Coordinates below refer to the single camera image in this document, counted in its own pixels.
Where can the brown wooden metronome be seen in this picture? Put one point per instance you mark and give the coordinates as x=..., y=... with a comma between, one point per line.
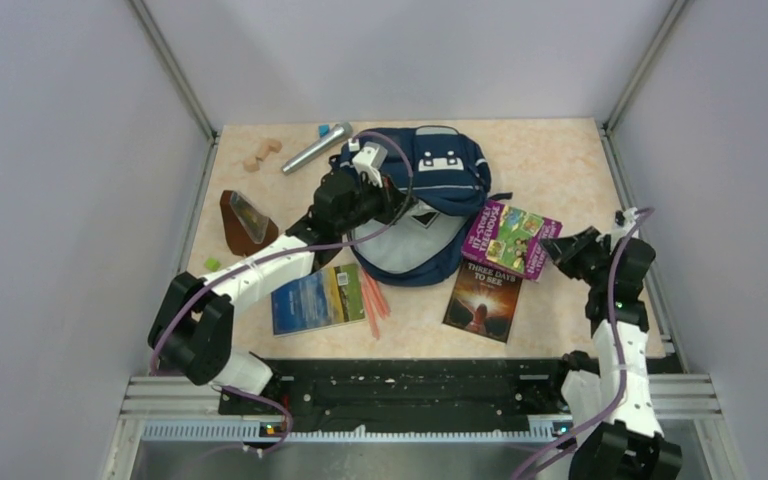
x=247, y=230

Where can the small green cube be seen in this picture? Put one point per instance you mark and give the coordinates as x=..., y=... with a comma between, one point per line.
x=212, y=264

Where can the orange pencils bundle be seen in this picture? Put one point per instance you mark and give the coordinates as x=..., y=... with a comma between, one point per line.
x=376, y=306

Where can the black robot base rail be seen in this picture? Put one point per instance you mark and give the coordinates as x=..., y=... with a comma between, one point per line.
x=435, y=400

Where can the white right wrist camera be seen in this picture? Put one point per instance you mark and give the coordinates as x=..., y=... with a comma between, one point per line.
x=624, y=222

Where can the navy blue student backpack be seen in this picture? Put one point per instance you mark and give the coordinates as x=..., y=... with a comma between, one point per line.
x=450, y=180

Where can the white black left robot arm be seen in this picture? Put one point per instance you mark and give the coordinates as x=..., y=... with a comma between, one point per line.
x=193, y=329

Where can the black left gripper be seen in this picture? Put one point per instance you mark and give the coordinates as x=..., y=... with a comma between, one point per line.
x=393, y=201

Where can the purple Treehouse book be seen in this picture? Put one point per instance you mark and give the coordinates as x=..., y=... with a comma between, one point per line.
x=508, y=238

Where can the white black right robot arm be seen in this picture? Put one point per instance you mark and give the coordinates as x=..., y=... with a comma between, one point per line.
x=615, y=429

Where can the silver microphone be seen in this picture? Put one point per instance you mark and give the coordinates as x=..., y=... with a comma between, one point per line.
x=337, y=133

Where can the Three Days To See book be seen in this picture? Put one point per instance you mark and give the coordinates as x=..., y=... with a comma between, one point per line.
x=483, y=301

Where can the blue green landscape book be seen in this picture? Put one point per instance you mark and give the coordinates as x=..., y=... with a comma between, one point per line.
x=327, y=298

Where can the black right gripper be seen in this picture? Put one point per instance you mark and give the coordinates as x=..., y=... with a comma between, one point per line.
x=564, y=251

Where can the wooden block puzzle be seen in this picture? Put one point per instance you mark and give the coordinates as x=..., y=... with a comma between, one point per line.
x=266, y=147

